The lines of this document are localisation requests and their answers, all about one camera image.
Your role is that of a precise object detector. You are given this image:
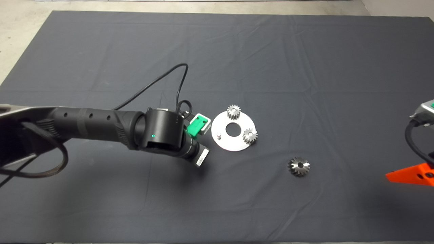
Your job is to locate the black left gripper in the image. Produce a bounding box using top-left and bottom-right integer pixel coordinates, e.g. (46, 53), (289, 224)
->
(188, 144), (210, 167)

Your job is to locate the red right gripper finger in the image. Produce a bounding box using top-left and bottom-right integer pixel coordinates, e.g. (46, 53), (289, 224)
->
(386, 163), (434, 187)

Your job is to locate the larger steel gear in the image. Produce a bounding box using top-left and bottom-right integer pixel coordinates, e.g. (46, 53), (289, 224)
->
(287, 156), (311, 177)

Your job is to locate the small steel gear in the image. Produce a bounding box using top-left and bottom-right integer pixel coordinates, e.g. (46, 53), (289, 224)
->
(226, 104), (241, 120)
(242, 128), (258, 144)

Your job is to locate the round metal plate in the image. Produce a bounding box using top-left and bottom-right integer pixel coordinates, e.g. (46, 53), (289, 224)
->
(211, 110), (256, 151)

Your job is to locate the dark grey table cloth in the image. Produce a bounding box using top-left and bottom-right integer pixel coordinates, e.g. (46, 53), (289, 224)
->
(0, 10), (434, 243)

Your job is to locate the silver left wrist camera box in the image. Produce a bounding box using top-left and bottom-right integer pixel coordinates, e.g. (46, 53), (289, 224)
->
(192, 114), (212, 136)

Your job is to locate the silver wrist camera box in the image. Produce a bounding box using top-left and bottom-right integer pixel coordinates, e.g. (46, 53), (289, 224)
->
(409, 99), (434, 127)
(192, 114), (212, 136)

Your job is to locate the green left camera mount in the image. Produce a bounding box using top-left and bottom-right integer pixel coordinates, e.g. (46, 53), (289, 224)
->
(187, 115), (209, 137)

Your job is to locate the black right camera cable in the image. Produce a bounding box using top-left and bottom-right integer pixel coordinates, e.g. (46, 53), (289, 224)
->
(404, 120), (434, 167)

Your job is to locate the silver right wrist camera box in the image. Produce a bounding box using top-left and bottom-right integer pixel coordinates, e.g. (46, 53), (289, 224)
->
(409, 99), (434, 127)

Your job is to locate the thin black left camera cable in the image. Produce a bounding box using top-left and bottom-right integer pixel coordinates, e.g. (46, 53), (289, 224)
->
(113, 63), (194, 120)

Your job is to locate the braided black left arm cable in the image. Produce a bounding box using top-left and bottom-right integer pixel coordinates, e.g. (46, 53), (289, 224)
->
(0, 121), (69, 179)

